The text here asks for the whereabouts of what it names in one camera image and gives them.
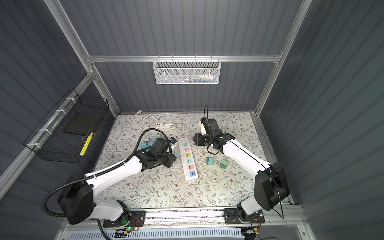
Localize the white long power strip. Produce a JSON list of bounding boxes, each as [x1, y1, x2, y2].
[[177, 138, 198, 183]]

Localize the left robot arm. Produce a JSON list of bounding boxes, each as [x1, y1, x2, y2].
[[58, 138, 177, 227]]

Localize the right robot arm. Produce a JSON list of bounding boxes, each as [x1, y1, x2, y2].
[[193, 117, 291, 217]]

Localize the pens in white basket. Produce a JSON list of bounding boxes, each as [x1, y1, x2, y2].
[[177, 75, 219, 84]]

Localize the yellow marker in basket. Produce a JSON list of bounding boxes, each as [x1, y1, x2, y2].
[[80, 133, 94, 156]]

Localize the black pad in basket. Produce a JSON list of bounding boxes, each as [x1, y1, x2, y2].
[[63, 113, 104, 136]]

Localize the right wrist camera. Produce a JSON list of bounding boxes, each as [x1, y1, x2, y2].
[[199, 117, 208, 135]]

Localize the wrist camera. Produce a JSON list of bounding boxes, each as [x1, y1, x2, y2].
[[199, 117, 208, 135], [170, 137, 178, 146]]

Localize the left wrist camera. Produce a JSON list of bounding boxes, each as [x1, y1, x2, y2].
[[170, 137, 178, 146]]

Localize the white bundled power cable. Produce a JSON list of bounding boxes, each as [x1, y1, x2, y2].
[[133, 109, 184, 138]]

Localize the white wire wall basket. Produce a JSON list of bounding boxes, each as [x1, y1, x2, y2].
[[153, 58, 222, 85]]

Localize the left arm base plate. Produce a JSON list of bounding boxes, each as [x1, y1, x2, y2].
[[103, 211, 147, 228]]

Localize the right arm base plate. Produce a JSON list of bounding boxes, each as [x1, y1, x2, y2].
[[222, 208, 265, 225]]

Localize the black wire side basket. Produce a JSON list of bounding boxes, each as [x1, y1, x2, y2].
[[24, 91, 109, 164]]

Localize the black corrugated cable hose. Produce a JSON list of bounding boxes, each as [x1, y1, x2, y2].
[[41, 128, 173, 218]]

